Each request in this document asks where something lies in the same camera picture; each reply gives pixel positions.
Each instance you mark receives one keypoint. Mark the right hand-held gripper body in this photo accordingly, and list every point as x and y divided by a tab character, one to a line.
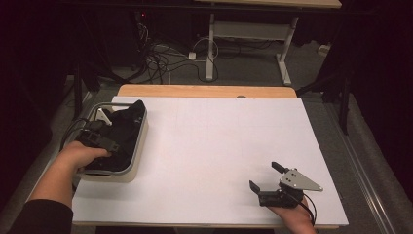
298	180

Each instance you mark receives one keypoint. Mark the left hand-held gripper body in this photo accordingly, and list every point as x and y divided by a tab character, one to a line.
94	135

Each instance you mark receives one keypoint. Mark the dark knit vest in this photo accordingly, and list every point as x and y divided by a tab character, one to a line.
126	130

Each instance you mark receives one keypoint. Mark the beige plastic basin grey rim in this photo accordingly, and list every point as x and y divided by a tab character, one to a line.
130	177

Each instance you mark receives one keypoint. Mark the person's left hand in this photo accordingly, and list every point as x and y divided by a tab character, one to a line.
81	157

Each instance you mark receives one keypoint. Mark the person's right hand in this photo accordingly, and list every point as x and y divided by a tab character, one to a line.
293	216

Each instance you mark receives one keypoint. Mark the black stand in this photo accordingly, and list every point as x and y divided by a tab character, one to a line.
344	107
77	91

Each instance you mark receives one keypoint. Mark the white board sheet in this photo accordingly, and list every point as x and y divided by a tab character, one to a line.
211	136

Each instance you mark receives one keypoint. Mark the white power adapter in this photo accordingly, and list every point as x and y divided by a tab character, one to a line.
192	55

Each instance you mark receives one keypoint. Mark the small pale box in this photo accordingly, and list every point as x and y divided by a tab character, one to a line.
324	49

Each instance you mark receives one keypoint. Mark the black device with red light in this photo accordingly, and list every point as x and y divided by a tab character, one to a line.
142	16

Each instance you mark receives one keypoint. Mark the white-framed desk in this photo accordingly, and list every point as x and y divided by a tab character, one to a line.
250	31

